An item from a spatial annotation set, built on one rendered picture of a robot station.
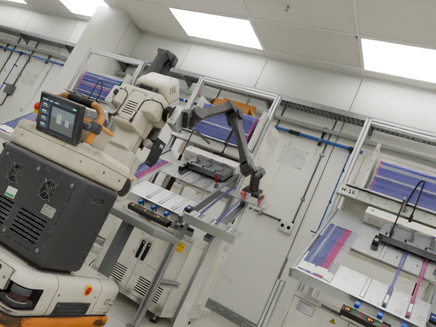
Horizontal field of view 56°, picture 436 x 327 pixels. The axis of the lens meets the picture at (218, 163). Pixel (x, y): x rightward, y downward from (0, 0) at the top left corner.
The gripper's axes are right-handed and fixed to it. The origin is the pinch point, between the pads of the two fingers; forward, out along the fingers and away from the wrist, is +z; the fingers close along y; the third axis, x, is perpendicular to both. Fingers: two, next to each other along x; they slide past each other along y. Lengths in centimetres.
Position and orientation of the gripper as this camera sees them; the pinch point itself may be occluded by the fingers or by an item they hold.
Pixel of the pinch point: (251, 202)
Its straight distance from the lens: 247.8
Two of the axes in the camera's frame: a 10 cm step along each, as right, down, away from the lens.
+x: -5.2, 3.5, -7.8
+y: -8.5, -3.1, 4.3
